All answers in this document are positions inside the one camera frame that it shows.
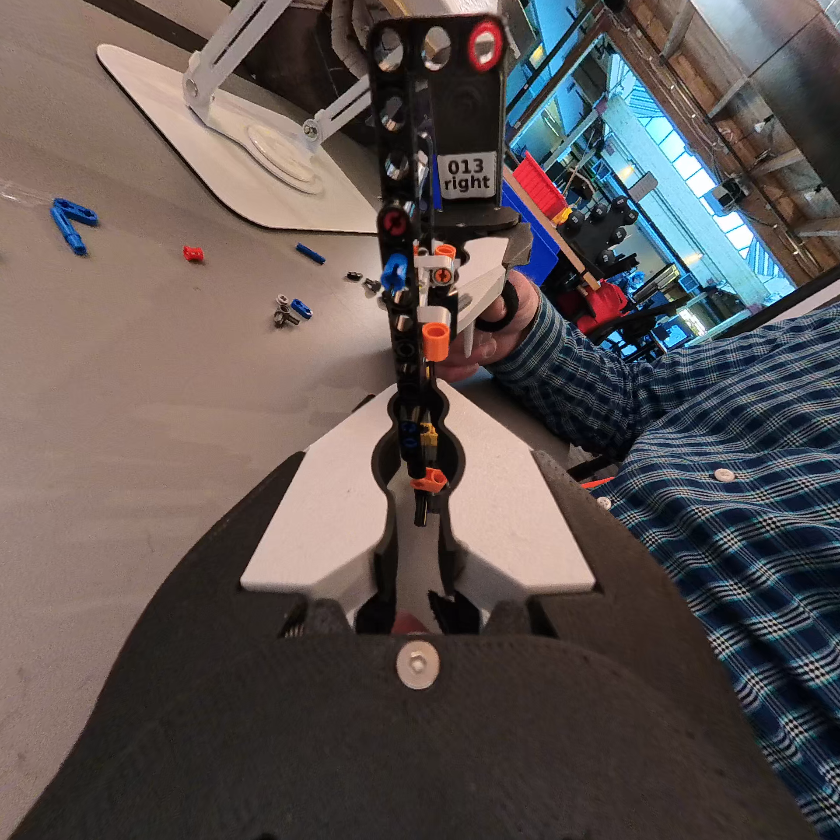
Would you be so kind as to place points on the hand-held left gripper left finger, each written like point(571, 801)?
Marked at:
point(321, 525)

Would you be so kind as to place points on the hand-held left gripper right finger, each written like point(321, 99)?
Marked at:
point(518, 525)

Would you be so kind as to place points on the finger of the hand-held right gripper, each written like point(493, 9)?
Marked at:
point(485, 262)

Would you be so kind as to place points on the black lego chassis assembly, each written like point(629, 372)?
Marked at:
point(392, 193)

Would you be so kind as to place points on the short blue lego pin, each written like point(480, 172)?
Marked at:
point(310, 253)

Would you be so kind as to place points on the blue lego liftarm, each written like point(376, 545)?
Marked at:
point(302, 308)
point(77, 211)

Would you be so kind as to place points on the dark grey lego connector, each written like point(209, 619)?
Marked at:
point(283, 318)

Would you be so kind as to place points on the red lego bush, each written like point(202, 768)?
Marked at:
point(193, 254)

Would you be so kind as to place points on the long blue lego pin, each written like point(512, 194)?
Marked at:
point(71, 236)

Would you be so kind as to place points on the person's right hand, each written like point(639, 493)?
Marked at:
point(505, 348)

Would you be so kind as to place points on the red storage bin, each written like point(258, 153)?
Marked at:
point(535, 184)

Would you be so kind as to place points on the red office chair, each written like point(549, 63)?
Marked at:
point(600, 305)

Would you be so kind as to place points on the rack of black dumbbells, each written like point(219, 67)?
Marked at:
point(600, 216)

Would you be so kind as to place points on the black office chair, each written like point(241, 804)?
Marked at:
point(649, 321)

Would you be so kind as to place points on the person's plaid shirt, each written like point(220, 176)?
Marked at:
point(754, 590)

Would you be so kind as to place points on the white book stand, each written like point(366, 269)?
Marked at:
point(216, 151)

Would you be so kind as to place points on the small clear plastic piece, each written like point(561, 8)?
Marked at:
point(19, 190)

